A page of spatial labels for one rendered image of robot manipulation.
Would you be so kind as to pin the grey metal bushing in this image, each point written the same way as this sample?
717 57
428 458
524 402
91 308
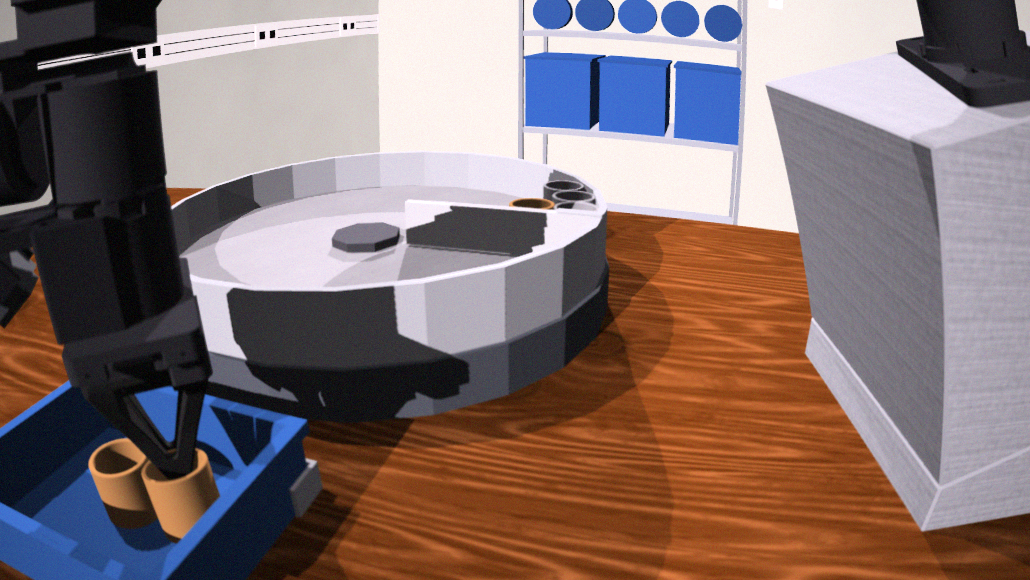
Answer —
573 195
555 186
576 206

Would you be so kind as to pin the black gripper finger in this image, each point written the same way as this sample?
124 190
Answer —
107 399
135 405

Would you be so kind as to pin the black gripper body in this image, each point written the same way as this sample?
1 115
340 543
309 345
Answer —
159 301

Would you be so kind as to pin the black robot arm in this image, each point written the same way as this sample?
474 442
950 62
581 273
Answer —
101 127

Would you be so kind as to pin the blue open tray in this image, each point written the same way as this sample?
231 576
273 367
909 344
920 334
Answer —
45 476

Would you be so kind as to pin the white round turntable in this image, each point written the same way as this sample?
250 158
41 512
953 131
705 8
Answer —
311 349

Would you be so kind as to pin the bronze bushing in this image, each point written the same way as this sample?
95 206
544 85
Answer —
123 492
534 203
180 503

